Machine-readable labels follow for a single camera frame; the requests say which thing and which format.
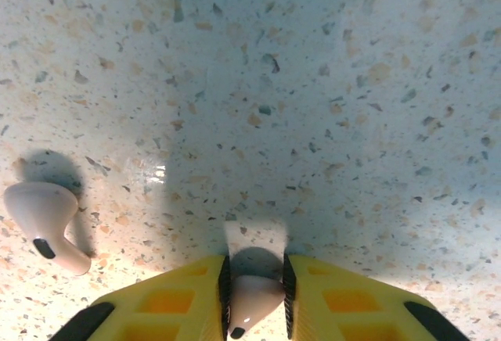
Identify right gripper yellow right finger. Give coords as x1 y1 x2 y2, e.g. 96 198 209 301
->
282 253 470 341

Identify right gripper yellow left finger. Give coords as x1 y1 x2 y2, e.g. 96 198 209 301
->
49 253 232 341

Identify pink wireless earbud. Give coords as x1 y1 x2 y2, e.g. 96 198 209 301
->
229 274 287 340

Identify white earbud on table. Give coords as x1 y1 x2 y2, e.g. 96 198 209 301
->
2 181 92 277

